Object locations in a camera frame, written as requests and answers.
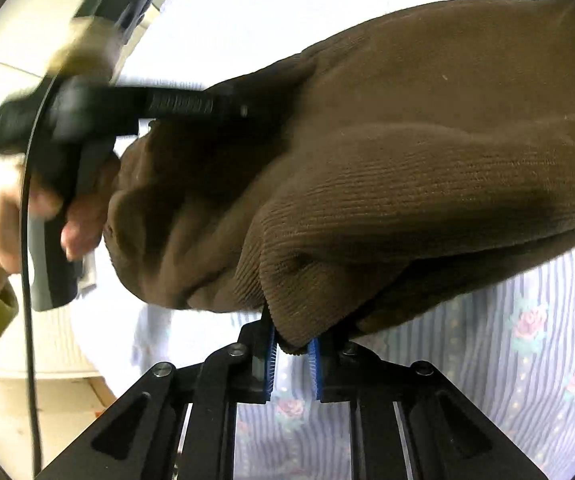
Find white louvered wardrobe door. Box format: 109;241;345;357
0;0;208;111

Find person's left hand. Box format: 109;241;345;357
0;155;119;290

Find purple floral bed sheet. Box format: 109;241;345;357
134;248;575;479

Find brown corduroy pants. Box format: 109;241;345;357
105;0;575;352

